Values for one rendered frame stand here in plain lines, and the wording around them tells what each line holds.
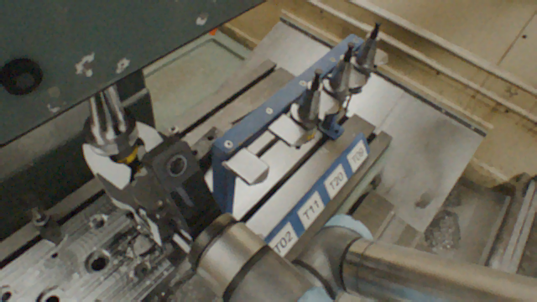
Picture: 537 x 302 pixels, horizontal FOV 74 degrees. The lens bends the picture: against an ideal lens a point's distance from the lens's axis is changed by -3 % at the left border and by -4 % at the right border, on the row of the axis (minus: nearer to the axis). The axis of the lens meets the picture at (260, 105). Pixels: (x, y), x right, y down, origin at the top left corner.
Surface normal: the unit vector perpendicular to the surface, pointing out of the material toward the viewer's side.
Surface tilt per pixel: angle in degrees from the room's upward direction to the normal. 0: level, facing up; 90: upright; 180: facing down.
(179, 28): 90
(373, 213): 8
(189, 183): 62
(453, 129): 25
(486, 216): 17
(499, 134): 88
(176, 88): 0
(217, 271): 44
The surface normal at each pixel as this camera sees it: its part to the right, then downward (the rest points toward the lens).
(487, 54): -0.65, 0.51
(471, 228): -0.13, -0.81
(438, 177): -0.18, -0.42
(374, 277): -0.79, -0.26
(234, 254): -0.03, -0.56
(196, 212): 0.68, 0.16
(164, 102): 0.10, -0.68
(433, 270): -0.49, -0.83
